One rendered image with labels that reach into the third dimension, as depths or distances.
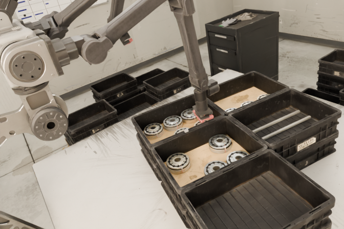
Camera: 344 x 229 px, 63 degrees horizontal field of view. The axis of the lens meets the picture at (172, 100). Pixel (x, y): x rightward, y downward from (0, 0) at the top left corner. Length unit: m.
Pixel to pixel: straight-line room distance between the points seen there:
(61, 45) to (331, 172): 1.20
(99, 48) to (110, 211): 0.76
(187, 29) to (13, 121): 0.80
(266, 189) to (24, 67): 0.92
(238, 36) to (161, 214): 1.90
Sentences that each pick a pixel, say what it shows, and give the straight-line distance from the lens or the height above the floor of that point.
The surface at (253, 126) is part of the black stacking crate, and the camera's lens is 1.46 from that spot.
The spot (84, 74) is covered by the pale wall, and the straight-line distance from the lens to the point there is 4.30.
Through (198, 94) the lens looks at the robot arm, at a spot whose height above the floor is 1.06.
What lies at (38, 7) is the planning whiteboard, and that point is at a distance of 4.02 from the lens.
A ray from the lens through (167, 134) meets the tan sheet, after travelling 1.48.
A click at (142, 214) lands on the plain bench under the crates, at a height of 0.70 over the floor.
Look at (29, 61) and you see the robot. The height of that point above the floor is 1.46.
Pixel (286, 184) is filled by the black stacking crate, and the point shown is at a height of 0.83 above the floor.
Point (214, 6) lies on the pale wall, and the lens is 5.37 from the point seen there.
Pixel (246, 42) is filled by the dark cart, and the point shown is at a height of 0.74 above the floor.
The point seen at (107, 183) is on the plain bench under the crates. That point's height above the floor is 0.70.
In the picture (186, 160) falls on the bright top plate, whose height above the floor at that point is 0.86.
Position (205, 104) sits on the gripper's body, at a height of 1.00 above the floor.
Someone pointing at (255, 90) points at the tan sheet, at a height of 0.83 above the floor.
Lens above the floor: 1.69
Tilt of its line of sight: 29 degrees down
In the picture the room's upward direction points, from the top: 11 degrees counter-clockwise
